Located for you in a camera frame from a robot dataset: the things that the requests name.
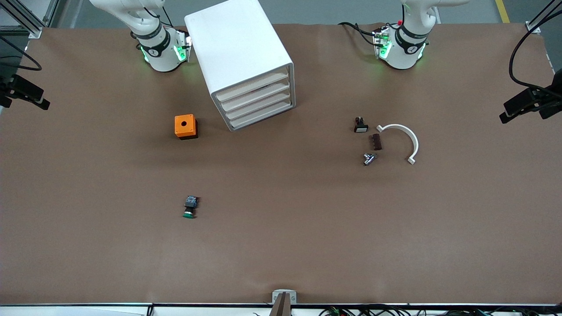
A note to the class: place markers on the silver metal key switch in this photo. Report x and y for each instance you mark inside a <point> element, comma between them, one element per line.
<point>369,159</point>

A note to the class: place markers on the green mushroom push button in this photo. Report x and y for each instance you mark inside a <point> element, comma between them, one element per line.
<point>190,206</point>

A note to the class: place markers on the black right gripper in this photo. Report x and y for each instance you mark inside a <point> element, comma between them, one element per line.
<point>17,86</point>

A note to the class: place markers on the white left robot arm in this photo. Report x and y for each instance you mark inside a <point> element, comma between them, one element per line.
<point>406,52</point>

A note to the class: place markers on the orange push button enclosure box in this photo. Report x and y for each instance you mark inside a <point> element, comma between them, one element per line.
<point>184,125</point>

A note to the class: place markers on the table edge rail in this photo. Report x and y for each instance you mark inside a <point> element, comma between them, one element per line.
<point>88,305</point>

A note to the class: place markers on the grey metal camera bracket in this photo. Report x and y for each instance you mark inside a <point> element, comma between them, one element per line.
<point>276,293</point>

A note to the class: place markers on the brown camera post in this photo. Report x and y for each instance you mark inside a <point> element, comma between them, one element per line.
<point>281,307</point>

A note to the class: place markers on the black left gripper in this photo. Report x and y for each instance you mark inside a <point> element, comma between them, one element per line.
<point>523,99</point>

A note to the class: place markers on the white curved plastic bracket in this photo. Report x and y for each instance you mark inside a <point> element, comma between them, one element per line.
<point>410,136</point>

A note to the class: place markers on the brown terminal block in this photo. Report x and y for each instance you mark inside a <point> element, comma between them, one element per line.
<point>376,142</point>

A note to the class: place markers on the aluminium frame profile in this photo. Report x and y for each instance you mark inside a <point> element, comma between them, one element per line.
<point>26,19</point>
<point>538,22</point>

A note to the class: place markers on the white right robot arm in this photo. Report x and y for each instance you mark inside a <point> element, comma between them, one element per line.
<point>160,52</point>

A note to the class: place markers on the small black white push button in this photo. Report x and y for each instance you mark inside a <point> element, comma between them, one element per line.
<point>360,126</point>

